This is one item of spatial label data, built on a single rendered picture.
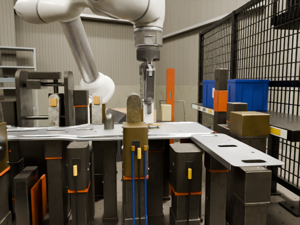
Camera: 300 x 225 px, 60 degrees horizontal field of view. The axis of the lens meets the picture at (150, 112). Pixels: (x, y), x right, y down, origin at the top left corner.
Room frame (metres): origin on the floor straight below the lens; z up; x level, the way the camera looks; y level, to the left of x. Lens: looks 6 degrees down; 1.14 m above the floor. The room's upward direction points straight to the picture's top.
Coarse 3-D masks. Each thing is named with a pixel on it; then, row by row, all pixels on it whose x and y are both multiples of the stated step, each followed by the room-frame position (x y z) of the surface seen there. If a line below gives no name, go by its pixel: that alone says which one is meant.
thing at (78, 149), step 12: (72, 144) 0.64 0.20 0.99; (84, 144) 0.64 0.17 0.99; (72, 156) 0.61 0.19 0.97; (84, 156) 0.61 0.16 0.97; (72, 168) 0.61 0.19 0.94; (84, 168) 0.61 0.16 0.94; (72, 180) 0.61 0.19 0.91; (84, 180) 0.61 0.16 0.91; (72, 192) 0.61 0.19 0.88; (84, 192) 0.62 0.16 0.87; (72, 204) 0.61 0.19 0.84; (84, 204) 0.62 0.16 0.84; (72, 216) 0.61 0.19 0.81; (84, 216) 0.62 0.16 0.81
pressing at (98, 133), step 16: (16, 128) 0.82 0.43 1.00; (32, 128) 0.82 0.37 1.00; (48, 128) 0.82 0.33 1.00; (64, 128) 0.82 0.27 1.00; (80, 128) 0.82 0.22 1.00; (96, 128) 0.82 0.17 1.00; (160, 128) 0.82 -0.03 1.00; (176, 128) 0.82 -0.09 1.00; (192, 128) 0.82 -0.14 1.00; (208, 128) 0.84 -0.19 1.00
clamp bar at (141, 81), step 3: (141, 66) 0.96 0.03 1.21; (141, 69) 0.98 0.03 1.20; (141, 72) 0.98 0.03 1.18; (141, 75) 0.98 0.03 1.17; (141, 78) 0.97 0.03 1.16; (141, 81) 0.97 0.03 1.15; (141, 84) 0.97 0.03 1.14; (141, 87) 0.97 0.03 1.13; (141, 90) 0.97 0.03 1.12; (141, 93) 0.97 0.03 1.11; (141, 96) 0.96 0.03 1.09; (141, 99) 0.96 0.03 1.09; (141, 102) 0.96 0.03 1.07; (141, 105) 0.96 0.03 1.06; (141, 108) 0.96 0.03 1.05
